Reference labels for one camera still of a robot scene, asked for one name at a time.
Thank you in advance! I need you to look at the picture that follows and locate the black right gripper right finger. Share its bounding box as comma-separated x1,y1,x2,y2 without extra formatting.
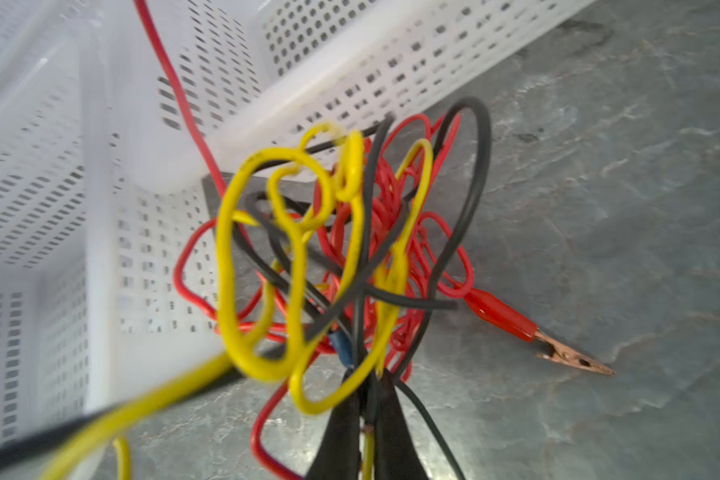
374,371,428,480

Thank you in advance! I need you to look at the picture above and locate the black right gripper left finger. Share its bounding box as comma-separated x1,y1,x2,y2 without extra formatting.
305,386,363,480

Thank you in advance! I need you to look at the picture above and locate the yellow cable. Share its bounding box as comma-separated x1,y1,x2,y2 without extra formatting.
38,121,435,480

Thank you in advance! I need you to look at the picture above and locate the red cable with clip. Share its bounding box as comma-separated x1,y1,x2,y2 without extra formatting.
133,0,616,480

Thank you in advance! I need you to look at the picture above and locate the black cable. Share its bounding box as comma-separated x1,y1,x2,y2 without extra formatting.
0,97,493,480

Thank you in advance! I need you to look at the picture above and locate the white basket front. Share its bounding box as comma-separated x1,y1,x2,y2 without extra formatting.
0,35,247,480

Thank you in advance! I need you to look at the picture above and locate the white basket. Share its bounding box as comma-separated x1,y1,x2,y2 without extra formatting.
0,1,103,99
104,0,598,194
0,35,247,480

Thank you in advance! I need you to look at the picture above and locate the white basket back right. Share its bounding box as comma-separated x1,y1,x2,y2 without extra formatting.
104,0,598,194

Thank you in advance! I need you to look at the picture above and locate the white basket back left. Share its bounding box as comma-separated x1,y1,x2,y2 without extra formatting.
0,1,103,99

